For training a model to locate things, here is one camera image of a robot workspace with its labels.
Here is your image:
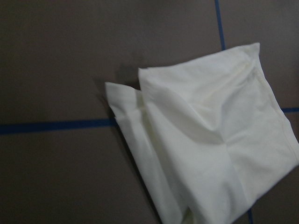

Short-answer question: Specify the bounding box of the cream long-sleeve cat shirt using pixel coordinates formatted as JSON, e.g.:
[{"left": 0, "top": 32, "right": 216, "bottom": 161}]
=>
[{"left": 105, "top": 43, "right": 299, "bottom": 224}]

